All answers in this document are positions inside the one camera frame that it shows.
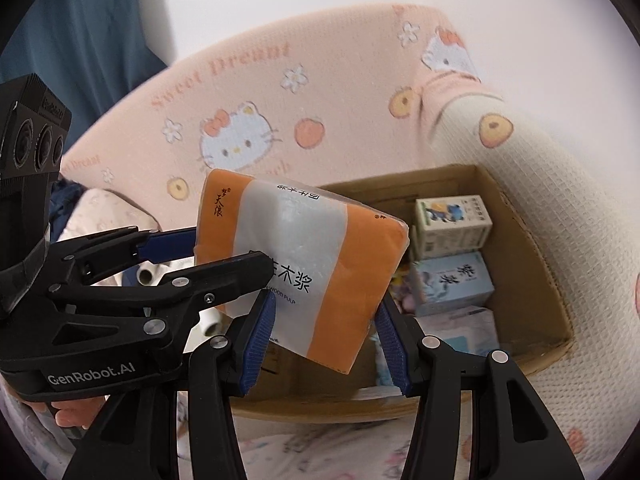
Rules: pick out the pale cartoon print bed sheet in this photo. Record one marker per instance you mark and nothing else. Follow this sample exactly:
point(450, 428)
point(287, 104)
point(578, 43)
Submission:
point(320, 450)

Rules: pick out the blue wet wipes pack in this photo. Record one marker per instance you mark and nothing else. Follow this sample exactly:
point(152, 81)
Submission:
point(465, 332)

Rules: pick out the light blue printed carton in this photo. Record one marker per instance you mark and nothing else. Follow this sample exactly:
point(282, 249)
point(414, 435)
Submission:
point(450, 285)

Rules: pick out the blue curtain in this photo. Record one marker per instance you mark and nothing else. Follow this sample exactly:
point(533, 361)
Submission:
point(90, 35)

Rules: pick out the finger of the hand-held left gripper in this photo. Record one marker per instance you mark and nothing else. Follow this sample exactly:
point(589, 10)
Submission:
point(165, 247)
point(225, 272)

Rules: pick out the pink cat print blanket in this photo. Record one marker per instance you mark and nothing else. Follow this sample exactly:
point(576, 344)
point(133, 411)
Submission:
point(325, 85)

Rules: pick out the orange and white tissue pack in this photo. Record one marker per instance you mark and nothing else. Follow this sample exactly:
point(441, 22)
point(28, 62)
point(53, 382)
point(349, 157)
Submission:
point(300, 270)

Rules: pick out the person's left hand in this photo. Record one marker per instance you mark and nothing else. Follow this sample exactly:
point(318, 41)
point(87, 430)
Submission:
point(75, 410)

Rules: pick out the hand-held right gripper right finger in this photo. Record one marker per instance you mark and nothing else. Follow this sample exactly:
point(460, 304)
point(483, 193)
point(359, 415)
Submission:
point(392, 347)

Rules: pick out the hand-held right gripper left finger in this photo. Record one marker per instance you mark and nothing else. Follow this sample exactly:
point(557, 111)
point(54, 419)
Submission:
point(257, 345)

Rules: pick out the green and white carton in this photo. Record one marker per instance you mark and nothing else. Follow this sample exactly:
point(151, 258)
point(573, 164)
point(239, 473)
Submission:
point(450, 227)

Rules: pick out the yellow cartoon print box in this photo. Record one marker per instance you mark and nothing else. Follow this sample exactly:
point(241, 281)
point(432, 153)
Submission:
point(404, 292)

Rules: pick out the dark blue cloth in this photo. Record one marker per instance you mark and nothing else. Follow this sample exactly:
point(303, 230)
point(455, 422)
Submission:
point(67, 205)

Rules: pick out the white paper roll tube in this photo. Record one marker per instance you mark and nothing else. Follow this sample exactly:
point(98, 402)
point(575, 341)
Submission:
point(211, 322)
point(150, 275)

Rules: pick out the brown cardboard box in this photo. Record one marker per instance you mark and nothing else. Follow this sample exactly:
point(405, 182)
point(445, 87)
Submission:
point(520, 280)

